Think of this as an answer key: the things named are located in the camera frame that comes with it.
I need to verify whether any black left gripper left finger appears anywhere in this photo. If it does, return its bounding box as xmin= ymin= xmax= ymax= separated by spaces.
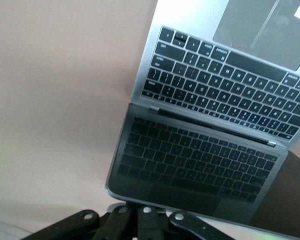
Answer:
xmin=22 ymin=207 xmax=135 ymax=240

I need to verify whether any grey laptop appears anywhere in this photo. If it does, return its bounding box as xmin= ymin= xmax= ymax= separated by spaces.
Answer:
xmin=104 ymin=0 xmax=300 ymax=227

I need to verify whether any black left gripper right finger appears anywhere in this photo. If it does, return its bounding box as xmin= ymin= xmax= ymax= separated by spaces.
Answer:
xmin=136 ymin=206 xmax=241 ymax=240

